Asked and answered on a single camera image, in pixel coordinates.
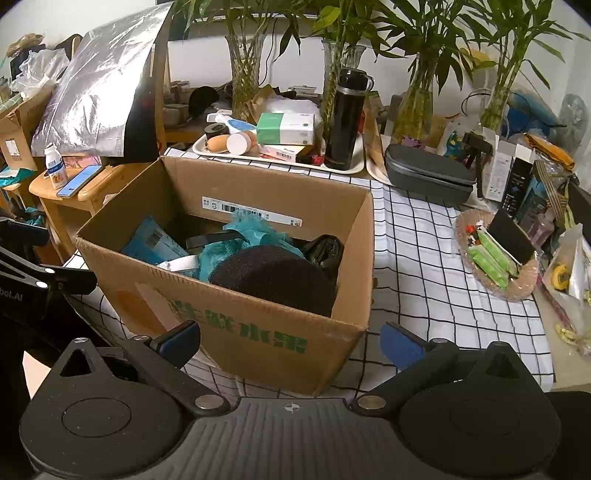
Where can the white serving tray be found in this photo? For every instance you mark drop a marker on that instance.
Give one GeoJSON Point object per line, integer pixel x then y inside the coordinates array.
{"type": "Point", "coordinates": [357, 164]}

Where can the green white tissue box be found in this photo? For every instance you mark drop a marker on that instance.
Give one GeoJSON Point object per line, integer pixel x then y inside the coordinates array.
{"type": "Point", "coordinates": [286, 129]}

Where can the woven basket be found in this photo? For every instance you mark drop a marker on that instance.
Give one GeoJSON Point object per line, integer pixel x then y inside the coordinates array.
{"type": "Point", "coordinates": [512, 239]}

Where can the cardboard box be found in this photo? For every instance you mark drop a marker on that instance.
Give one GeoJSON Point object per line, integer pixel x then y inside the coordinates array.
{"type": "Point", "coordinates": [267, 344]}

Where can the grey zippered hard case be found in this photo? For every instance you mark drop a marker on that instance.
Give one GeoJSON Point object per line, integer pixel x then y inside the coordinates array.
{"type": "Point", "coordinates": [421, 172]}

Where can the blue wet wipes pack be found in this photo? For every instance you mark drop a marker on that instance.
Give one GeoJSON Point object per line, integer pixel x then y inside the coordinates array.
{"type": "Point", "coordinates": [152, 245]}

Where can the white red flat box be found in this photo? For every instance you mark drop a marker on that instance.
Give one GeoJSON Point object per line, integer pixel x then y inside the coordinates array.
{"type": "Point", "coordinates": [286, 153]}

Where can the black garbage bag roll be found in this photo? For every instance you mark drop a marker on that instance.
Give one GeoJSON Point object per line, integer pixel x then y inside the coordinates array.
{"type": "Point", "coordinates": [325, 252]}

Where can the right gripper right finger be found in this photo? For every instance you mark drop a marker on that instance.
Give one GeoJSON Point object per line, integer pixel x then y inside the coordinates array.
{"type": "Point", "coordinates": [421, 364]}

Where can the blue white lotion tube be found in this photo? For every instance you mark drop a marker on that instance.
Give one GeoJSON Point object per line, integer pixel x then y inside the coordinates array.
{"type": "Point", "coordinates": [234, 125]}

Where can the green tissue pack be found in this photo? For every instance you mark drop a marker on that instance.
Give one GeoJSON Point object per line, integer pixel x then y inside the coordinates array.
{"type": "Point", "coordinates": [490, 257]}

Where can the white pill bottle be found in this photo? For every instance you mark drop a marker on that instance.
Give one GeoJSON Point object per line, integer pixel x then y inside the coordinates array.
{"type": "Point", "coordinates": [55, 167]}

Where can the silver foil bag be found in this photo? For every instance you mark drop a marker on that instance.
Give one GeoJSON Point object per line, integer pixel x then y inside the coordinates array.
{"type": "Point", "coordinates": [90, 105]}

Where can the black foam sponge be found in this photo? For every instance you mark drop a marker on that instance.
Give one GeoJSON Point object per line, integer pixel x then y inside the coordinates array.
{"type": "Point", "coordinates": [277, 275]}

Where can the bamboo plant glass vase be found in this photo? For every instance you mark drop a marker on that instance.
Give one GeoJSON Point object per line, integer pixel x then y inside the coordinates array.
{"type": "Point", "coordinates": [440, 40]}

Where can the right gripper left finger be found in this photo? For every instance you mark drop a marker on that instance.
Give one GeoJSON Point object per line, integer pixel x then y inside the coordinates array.
{"type": "Point", "coordinates": [159, 362]}

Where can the black thermos bottle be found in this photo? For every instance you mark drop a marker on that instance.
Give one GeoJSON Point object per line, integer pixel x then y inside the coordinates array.
{"type": "Point", "coordinates": [353, 87]}

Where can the teal mesh bath loofah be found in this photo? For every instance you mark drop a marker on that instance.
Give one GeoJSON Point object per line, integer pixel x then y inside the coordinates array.
{"type": "Point", "coordinates": [255, 232]}

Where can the smartphone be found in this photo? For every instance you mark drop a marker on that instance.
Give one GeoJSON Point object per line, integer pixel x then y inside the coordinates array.
{"type": "Point", "coordinates": [79, 181]}

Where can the brown paper bag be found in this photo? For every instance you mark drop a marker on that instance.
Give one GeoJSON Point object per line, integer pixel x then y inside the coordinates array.
{"type": "Point", "coordinates": [372, 137]}

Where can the left bamboo vase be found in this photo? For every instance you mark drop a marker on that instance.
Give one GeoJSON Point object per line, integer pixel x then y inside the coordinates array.
{"type": "Point", "coordinates": [247, 24]}

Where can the black white checkered tablecloth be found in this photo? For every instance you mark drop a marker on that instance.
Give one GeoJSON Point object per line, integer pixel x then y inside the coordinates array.
{"type": "Point", "coordinates": [421, 283]}

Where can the tan egg shaped pouch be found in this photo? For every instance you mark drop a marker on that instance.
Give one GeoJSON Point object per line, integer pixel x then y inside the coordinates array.
{"type": "Point", "coordinates": [218, 143]}

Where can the wooden side table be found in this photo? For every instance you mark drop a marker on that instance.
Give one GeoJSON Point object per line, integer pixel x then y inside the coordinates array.
{"type": "Point", "coordinates": [89, 199]}

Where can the black tape roll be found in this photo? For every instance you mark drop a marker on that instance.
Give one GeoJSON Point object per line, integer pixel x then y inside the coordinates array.
{"type": "Point", "coordinates": [215, 129]}

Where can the white capped orange jar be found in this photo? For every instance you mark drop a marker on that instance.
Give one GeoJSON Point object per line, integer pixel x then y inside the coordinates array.
{"type": "Point", "coordinates": [240, 143]}

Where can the far right bamboo vase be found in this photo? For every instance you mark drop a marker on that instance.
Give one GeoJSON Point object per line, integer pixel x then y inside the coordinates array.
{"type": "Point", "coordinates": [510, 27]}

